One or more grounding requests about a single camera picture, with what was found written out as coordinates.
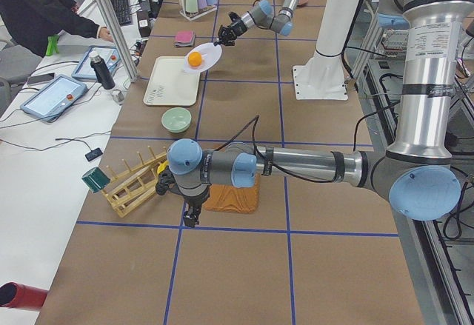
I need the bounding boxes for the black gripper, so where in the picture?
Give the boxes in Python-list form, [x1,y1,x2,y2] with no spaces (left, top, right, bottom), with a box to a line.
[173,185,210,228]
[213,12,247,46]

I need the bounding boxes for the white round plate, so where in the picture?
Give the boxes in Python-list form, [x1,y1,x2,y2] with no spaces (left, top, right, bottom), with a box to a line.
[183,42,222,73]

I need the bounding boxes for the orange fruit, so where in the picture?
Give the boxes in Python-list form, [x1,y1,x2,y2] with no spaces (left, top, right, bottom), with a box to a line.
[187,51,203,67]

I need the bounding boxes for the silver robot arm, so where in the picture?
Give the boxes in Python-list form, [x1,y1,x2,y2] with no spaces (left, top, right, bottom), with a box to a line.
[213,0,299,46]

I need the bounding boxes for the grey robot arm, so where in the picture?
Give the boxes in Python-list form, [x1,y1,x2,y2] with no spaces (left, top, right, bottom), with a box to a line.
[156,0,473,227]

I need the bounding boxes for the cream bear tray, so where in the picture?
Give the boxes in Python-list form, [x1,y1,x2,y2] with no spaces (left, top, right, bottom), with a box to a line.
[143,56,201,107]

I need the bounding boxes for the pink and grey cloth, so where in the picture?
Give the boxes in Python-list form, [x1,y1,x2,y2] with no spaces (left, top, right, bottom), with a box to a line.
[174,30,196,47]

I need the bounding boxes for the wooden cutting board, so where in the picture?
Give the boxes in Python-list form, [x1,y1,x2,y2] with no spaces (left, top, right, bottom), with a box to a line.
[204,176,260,214]

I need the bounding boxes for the green plastic cup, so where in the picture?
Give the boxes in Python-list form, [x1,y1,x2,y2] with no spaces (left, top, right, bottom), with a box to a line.
[185,0,198,15]

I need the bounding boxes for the yellow mug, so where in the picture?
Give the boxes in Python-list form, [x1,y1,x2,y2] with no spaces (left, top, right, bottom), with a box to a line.
[157,161,168,175]

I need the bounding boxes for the wooden peg drying rack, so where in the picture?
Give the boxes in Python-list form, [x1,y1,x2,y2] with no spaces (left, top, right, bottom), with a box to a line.
[100,146,166,218]

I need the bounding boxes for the green bowl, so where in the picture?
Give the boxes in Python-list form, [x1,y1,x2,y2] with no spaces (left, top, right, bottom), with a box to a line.
[161,107,192,133]

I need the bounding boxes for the dark green mug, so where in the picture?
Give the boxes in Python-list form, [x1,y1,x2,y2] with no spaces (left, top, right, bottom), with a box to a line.
[81,167,110,193]

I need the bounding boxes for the black keyboard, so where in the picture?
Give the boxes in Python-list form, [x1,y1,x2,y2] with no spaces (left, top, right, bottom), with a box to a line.
[110,0,132,26]

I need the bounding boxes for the blue teach pendant far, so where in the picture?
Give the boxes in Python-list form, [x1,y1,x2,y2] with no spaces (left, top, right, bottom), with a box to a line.
[71,46,121,81]

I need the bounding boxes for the blue teach pendant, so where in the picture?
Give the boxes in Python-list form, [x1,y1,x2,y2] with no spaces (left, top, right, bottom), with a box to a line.
[20,75,88,122]
[71,46,121,81]

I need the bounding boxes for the small metal cylinder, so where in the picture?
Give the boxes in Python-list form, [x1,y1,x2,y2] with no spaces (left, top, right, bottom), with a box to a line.
[110,89,124,105]

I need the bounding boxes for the small black device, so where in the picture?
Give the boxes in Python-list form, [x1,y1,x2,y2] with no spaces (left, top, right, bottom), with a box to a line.
[85,148,103,161]

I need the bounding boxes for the black water bottle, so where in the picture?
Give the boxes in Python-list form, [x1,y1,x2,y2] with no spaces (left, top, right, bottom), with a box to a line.
[89,50,116,90]

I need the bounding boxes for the blue teach pendant near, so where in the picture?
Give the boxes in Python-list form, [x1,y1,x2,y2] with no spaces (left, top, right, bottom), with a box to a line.
[20,75,88,122]

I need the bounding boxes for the smartphone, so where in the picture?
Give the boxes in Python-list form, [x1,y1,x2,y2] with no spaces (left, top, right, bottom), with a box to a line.
[27,73,56,86]

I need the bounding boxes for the person in black clothes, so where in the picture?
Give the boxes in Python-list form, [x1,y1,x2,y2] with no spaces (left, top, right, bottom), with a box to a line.
[1,0,113,57]

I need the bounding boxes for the red cylinder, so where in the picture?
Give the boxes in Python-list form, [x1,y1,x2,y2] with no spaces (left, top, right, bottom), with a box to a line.
[1,282,48,311]

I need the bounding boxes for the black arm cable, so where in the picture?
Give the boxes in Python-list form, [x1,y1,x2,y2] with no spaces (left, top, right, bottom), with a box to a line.
[214,115,344,184]

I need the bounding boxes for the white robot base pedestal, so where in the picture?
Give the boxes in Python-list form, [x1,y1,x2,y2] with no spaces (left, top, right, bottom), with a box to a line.
[293,0,359,100]

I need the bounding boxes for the aluminium frame post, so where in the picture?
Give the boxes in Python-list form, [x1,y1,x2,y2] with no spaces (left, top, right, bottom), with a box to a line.
[96,0,138,83]

